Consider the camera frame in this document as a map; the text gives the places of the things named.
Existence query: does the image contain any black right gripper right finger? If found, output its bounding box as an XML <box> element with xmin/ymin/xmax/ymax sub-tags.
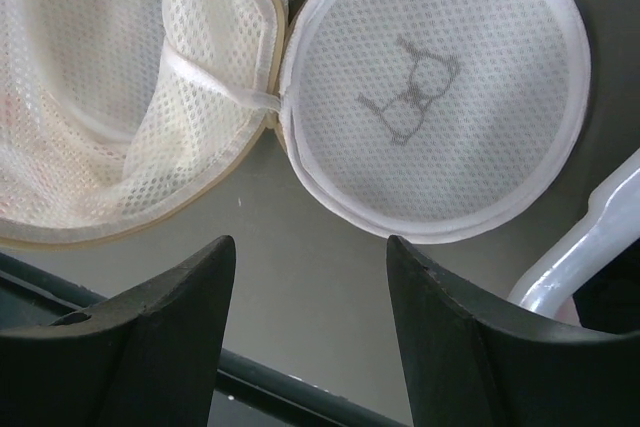
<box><xmin>386</xmin><ymin>236</ymin><xmax>639</xmax><ymax>426</ymax></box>

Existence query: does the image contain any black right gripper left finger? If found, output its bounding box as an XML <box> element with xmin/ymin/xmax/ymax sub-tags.
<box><xmin>1</xmin><ymin>236</ymin><xmax>235</xmax><ymax>426</ymax></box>

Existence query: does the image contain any white mesh laundry bag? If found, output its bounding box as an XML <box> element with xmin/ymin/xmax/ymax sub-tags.
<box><xmin>1</xmin><ymin>0</ymin><xmax>591</xmax><ymax>246</ymax></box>

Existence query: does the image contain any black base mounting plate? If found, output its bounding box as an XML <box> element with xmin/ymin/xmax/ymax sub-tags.
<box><xmin>1</xmin><ymin>256</ymin><xmax>389</xmax><ymax>426</ymax></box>

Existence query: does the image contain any white plastic basket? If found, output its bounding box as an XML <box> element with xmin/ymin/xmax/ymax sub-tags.
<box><xmin>508</xmin><ymin>152</ymin><xmax>639</xmax><ymax>318</ymax></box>

